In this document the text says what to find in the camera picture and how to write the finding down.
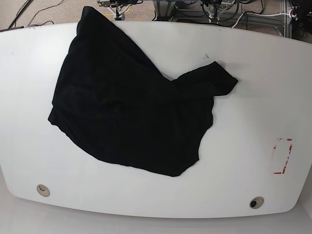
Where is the black t-shirt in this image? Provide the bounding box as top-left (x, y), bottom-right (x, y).
top-left (48, 6), bottom-right (238, 177)

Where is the red tape rectangle marking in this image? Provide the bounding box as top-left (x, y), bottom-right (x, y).
top-left (270, 138), bottom-right (293, 175)

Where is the aluminium frame stand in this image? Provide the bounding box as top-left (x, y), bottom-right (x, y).
top-left (153, 0), bottom-right (293, 39)

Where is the right table cable grommet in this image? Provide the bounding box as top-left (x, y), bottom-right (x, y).
top-left (249, 196), bottom-right (264, 209)

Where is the table cable grommet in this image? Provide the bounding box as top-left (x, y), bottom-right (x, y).
top-left (249, 196), bottom-right (264, 209)
top-left (37, 184), bottom-right (50, 197)

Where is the left table cable grommet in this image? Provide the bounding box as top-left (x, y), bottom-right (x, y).
top-left (37, 184), bottom-right (50, 197)

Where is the white cable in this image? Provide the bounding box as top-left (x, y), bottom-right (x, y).
top-left (231, 9), bottom-right (291, 29)

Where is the black floor cable left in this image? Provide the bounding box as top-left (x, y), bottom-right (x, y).
top-left (8, 0), bottom-right (64, 29)

